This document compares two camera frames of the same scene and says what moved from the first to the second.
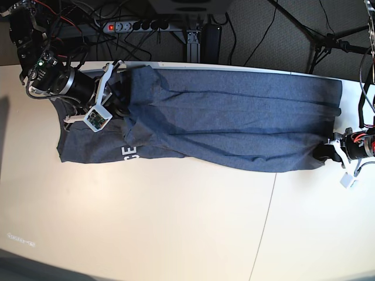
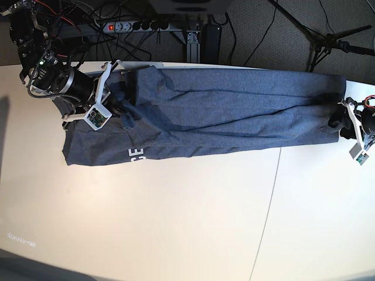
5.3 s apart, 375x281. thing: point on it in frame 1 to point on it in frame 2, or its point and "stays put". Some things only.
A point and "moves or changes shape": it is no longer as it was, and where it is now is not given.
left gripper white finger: x=108 y=68 stays put
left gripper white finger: x=72 y=119 stays put
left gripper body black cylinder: x=79 y=86 stays put
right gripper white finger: x=342 y=156 to x=370 y=144
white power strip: x=120 y=27 stays put
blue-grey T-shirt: x=221 y=120 moves or changes shape
